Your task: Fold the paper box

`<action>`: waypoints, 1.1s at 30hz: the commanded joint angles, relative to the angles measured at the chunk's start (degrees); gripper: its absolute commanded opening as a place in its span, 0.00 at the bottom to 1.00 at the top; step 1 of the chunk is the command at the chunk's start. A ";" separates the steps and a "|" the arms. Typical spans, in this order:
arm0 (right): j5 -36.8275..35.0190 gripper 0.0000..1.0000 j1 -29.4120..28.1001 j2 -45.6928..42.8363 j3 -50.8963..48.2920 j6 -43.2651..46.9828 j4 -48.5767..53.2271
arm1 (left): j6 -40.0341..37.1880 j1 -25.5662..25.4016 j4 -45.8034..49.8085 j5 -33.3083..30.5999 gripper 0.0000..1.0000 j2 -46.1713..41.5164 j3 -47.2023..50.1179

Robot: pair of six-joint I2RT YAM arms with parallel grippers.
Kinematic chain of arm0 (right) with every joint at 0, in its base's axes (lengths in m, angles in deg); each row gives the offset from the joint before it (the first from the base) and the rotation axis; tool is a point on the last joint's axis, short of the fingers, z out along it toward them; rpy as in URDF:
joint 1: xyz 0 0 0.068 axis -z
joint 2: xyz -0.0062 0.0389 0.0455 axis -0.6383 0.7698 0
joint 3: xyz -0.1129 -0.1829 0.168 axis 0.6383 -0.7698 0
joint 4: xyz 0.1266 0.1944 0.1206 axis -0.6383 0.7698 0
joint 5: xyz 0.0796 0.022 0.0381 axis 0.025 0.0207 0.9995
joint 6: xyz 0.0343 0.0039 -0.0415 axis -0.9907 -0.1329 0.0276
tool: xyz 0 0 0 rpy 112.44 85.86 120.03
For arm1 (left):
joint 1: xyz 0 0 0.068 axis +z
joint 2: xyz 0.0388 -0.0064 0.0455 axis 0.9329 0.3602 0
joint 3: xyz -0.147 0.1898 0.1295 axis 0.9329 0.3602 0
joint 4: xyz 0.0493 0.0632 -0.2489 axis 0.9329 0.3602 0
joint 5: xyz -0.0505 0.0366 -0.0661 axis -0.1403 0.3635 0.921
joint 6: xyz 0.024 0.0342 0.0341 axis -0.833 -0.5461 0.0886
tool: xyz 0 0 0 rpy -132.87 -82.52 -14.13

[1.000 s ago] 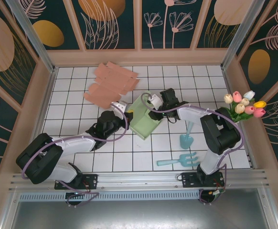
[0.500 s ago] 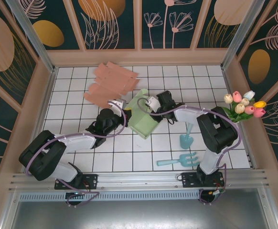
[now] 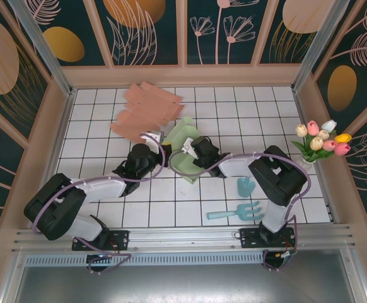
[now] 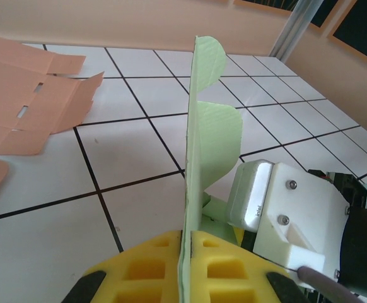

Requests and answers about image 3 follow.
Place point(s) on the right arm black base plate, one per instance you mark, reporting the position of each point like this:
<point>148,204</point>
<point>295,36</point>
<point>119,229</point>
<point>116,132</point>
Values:
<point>249,240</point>

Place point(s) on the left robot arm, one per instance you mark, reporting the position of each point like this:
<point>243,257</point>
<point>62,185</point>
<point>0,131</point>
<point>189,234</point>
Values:
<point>57,205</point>

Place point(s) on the aluminium rail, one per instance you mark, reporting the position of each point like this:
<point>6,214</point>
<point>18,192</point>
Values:
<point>186,236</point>

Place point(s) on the dark panel, golden circle, leaves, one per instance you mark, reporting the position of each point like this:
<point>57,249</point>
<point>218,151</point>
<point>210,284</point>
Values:
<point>133,31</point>

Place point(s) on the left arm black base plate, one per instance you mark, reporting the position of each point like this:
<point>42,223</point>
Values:
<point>122,240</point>

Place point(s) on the light blue toy trowel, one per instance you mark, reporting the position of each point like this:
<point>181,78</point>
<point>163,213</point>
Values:
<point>246,189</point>

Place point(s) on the dark panel, large peach circle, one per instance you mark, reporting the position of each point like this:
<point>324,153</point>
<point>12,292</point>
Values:
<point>0,47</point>

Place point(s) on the dark panel, golden oval, feathers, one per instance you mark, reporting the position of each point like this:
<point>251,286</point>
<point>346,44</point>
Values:
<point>360,47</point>

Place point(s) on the pastel tulip bouquet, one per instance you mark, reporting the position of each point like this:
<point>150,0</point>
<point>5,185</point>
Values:
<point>316,143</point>

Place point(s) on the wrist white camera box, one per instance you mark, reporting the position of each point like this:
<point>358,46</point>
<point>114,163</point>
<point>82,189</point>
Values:
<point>153,136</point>
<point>189,146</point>

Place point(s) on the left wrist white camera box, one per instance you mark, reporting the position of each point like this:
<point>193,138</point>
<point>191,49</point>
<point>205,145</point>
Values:
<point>153,136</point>

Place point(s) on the light blue toy rake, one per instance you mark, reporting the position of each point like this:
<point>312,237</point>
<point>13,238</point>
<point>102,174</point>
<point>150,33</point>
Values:
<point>246,211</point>

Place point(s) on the dark panel, small golden oval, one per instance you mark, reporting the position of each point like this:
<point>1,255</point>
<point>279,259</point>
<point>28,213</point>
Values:
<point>63,44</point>

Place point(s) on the green circuit board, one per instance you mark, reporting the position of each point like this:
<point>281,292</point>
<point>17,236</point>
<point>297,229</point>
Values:
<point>289,257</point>

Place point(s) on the dark panel with pink flowers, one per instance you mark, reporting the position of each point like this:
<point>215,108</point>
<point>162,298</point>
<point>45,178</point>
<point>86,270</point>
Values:
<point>208,47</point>

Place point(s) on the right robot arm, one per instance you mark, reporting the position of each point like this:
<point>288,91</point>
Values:
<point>278,180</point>

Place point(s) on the green paper box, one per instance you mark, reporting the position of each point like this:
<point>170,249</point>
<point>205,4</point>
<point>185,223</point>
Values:
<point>183,164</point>

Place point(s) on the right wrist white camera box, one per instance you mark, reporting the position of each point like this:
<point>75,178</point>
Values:
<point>189,146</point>

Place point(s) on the aluminium frame post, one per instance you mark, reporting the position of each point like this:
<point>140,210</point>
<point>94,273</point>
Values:
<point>319,44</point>
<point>44,53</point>

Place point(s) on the grey metal sheet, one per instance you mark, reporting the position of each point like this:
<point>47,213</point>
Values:
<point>186,284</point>

